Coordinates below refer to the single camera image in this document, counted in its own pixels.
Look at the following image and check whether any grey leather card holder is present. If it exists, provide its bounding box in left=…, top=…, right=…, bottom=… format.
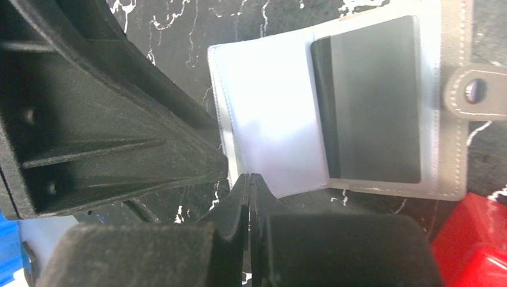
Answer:
left=207, top=1, right=506, bottom=201

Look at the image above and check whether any red plastic bin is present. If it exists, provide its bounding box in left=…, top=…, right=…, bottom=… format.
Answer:
left=431, top=193, right=506, bottom=286

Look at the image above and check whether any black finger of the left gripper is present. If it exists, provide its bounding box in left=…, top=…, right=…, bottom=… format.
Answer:
left=1, top=1, right=228, bottom=220

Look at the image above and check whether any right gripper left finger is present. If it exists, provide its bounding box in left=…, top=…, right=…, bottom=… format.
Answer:
left=37, top=174, right=251, bottom=286

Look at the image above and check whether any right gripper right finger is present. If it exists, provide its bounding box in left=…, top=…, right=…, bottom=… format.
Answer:
left=250, top=173, right=444, bottom=286

